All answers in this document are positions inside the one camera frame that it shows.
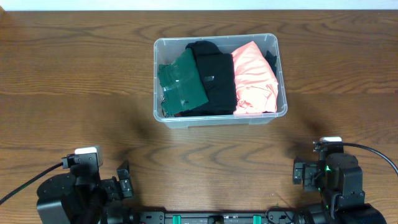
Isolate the pink cloth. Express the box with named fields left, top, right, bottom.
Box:
left=232, top=41, right=279, bottom=114

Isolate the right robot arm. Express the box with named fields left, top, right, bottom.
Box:
left=293, top=152, right=386, bottom=224

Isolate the black cloth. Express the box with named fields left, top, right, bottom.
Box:
left=180, top=40, right=237, bottom=116

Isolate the dark green cloth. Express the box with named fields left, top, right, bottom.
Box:
left=158, top=48, right=208, bottom=116

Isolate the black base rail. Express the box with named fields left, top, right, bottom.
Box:
left=131, top=207, right=305, bottom=224

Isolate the clear plastic storage bin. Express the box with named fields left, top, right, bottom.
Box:
left=153, top=33, right=288, bottom=129

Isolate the dark navy cloth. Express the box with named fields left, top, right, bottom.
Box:
left=265, top=51, right=277, bottom=75

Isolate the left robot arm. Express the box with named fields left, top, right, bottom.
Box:
left=37, top=158, right=140, bottom=224

